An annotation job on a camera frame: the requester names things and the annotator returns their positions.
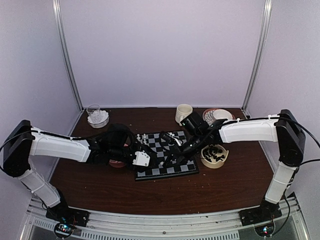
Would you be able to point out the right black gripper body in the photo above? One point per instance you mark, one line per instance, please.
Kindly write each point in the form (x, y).
(184, 155)

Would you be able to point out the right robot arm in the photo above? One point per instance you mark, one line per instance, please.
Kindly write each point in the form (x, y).
(281, 128)

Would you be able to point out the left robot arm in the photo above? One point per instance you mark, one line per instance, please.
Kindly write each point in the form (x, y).
(118, 143)

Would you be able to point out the black white chess board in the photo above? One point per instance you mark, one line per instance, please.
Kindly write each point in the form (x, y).
(152, 139)

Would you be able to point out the black chess pieces pile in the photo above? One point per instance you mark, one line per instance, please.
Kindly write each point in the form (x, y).
(213, 154)

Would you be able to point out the cream bowl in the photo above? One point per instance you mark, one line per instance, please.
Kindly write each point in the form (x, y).
(214, 165)

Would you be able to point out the pink bowl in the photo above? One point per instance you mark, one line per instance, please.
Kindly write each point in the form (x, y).
(117, 164)

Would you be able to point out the cream ribbed mug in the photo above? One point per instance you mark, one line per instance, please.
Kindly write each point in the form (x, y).
(182, 111)

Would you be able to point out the patterned saucer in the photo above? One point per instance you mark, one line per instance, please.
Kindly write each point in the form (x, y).
(207, 115)

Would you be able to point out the clear glass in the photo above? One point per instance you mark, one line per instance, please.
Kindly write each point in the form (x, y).
(93, 111)

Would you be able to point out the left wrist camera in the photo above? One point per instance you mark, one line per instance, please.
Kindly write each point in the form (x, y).
(141, 159)

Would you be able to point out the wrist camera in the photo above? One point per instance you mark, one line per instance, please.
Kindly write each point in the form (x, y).
(168, 140)
(141, 159)

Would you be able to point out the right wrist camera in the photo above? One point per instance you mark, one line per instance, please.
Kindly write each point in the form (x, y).
(168, 140)

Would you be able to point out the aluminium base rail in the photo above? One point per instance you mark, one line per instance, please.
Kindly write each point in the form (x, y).
(223, 225)

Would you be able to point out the right aluminium frame post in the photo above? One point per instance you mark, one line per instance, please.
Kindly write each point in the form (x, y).
(263, 35)

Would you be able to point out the aluminium frame post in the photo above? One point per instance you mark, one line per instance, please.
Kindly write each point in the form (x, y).
(263, 35)
(65, 53)

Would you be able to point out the left aluminium frame post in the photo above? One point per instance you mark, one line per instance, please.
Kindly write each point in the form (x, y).
(65, 53)

